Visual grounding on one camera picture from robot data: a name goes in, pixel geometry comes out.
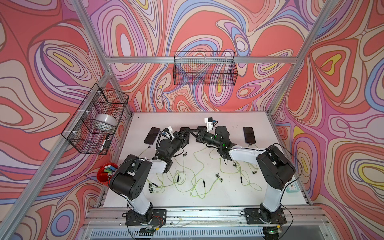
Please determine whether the black wire basket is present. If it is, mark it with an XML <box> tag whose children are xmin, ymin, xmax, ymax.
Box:
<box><xmin>173</xmin><ymin>50</ymin><xmax>238</xmax><ymax>86</ymax></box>
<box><xmin>62</xmin><ymin>84</ymin><xmax>129</xmax><ymax>155</ymax></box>

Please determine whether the back black wire basket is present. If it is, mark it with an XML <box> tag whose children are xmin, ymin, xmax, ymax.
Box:
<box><xmin>173</xmin><ymin>50</ymin><xmax>238</xmax><ymax>86</ymax></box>

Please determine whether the black marker in basket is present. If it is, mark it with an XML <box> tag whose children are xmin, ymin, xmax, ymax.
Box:
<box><xmin>101</xmin><ymin>135</ymin><xmax>110</xmax><ymax>151</ymax></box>

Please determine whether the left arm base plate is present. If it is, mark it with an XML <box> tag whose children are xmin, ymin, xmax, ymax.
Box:
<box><xmin>125</xmin><ymin>209</ymin><xmax>167</xmax><ymax>227</ymax></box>

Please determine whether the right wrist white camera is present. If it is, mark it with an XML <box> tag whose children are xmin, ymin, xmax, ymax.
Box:
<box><xmin>204</xmin><ymin>117</ymin><xmax>217</xmax><ymax>132</ymax></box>

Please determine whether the wrist white camera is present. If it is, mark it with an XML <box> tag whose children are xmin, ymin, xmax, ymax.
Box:
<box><xmin>204</xmin><ymin>117</ymin><xmax>217</xmax><ymax>132</ymax></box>
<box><xmin>163</xmin><ymin>126</ymin><xmax>175</xmax><ymax>141</ymax></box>

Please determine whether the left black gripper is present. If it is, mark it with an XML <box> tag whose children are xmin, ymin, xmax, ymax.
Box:
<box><xmin>166</xmin><ymin>129</ymin><xmax>190</xmax><ymax>162</ymax></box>

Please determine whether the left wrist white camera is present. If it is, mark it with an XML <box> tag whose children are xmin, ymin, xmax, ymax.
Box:
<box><xmin>163</xmin><ymin>126</ymin><xmax>175</xmax><ymax>141</ymax></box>

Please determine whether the left black wire basket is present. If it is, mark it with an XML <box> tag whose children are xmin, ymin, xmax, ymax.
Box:
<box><xmin>62</xmin><ymin>84</ymin><xmax>129</xmax><ymax>155</ymax></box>

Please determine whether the blue phone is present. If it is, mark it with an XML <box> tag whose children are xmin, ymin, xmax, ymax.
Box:
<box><xmin>243</xmin><ymin>127</ymin><xmax>256</xmax><ymax>145</ymax></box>

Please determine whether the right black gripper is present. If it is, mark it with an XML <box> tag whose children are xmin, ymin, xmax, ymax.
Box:
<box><xmin>189</xmin><ymin>128</ymin><xmax>222</xmax><ymax>148</ymax></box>

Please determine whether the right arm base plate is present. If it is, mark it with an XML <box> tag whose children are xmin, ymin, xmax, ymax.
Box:
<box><xmin>241</xmin><ymin>208</ymin><xmax>287</xmax><ymax>226</ymax></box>

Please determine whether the small teal alarm clock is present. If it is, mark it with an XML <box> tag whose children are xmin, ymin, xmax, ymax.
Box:
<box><xmin>286</xmin><ymin>183</ymin><xmax>300</xmax><ymax>193</ymax></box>

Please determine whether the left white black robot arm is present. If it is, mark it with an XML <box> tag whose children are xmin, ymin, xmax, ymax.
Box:
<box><xmin>108</xmin><ymin>128</ymin><xmax>190</xmax><ymax>216</ymax></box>

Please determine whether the red cup with markers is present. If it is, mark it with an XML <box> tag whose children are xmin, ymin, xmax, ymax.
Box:
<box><xmin>97</xmin><ymin>163</ymin><xmax>118</xmax><ymax>185</ymax></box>

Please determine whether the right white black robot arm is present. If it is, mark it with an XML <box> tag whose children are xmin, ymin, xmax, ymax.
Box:
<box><xmin>196</xmin><ymin>126</ymin><xmax>296</xmax><ymax>214</ymax></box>

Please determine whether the white tape roll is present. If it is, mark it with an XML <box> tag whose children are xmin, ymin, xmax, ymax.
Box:
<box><xmin>95</xmin><ymin>114</ymin><xmax>118</xmax><ymax>129</ymax></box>

